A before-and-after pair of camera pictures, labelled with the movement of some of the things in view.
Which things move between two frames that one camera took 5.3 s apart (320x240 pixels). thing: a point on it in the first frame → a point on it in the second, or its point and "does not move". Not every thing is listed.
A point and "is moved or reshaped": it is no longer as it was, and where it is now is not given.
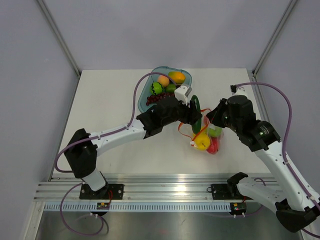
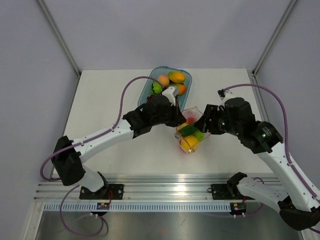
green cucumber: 196,126 → 189,130
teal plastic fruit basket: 151,78 does not move
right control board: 238,208 does not move
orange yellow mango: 178,77 does not move
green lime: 156,88 does not move
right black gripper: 215,114 does not move
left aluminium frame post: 59,38 does not move
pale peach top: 163,80 does not move
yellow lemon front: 202,141 → 189,142
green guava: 215,133 is moved or reshaped
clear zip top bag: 209,137 → 190,137
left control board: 103,205 does not move
